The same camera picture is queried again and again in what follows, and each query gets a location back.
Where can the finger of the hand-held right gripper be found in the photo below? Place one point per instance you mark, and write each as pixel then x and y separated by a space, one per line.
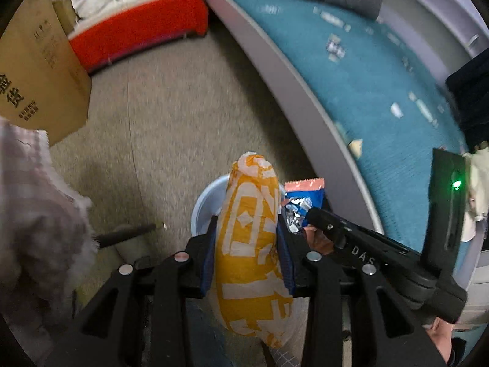
pixel 355 242

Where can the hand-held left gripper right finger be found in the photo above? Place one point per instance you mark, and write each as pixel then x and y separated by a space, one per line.
pixel 285 263

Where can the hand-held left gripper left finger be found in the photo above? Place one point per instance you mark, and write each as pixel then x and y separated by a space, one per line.
pixel 208 260

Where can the yellow and white plastic wrapper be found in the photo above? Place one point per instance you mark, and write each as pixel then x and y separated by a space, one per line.
pixel 248 256

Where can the light blue plastic bin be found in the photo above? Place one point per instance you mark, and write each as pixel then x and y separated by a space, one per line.
pixel 204 206

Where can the orange and blue snack wrapper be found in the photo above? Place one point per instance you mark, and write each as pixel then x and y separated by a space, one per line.
pixel 301 198

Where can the person's right forearm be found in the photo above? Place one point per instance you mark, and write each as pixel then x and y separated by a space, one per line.
pixel 439 338

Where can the pale crumpled cloth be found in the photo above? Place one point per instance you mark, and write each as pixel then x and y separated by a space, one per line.
pixel 477 187

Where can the person's leg in jeans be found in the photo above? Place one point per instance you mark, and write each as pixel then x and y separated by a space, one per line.
pixel 206 336

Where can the black rod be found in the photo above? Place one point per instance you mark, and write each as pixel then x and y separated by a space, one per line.
pixel 126 233

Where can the black cloth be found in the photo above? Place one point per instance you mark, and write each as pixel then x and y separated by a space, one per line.
pixel 472 95

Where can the pink checked tablecloth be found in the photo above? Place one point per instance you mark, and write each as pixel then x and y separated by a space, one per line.
pixel 34 218

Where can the large cardboard box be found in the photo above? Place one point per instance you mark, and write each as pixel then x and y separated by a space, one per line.
pixel 34 76

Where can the bed frame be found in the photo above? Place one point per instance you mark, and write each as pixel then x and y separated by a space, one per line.
pixel 290 84

